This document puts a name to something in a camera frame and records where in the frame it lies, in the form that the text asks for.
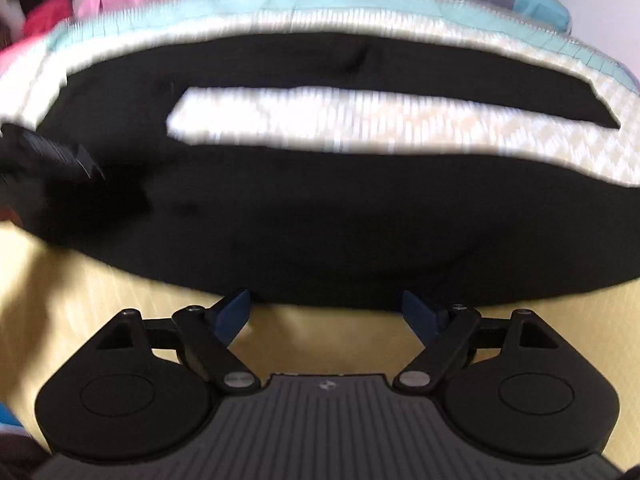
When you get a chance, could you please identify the black pants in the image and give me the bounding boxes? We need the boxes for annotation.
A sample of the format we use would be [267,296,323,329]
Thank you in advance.
[24,32,639,308]

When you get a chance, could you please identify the chevron patterned bed mat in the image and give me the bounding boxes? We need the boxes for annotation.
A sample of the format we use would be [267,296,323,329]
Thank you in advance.
[1,0,639,186]

